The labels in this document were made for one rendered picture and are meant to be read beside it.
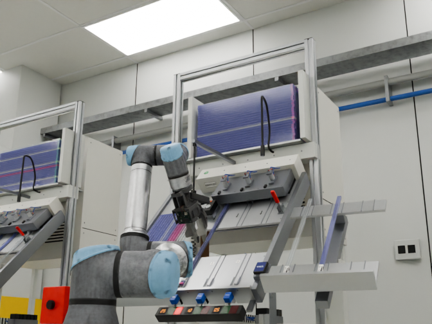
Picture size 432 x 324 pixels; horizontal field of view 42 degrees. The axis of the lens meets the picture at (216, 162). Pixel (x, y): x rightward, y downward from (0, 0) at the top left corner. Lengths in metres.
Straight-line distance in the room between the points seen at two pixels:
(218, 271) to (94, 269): 0.76
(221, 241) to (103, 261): 1.39
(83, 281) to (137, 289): 0.13
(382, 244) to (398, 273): 0.21
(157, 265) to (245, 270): 0.68
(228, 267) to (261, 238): 0.60
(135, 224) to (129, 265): 0.50
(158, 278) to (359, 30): 3.27
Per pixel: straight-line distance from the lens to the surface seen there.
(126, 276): 1.42
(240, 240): 2.72
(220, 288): 1.99
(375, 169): 3.96
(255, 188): 2.37
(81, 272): 1.45
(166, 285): 1.41
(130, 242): 1.88
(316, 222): 2.44
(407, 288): 3.78
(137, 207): 1.94
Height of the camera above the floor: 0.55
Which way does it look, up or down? 18 degrees up
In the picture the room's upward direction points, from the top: 1 degrees clockwise
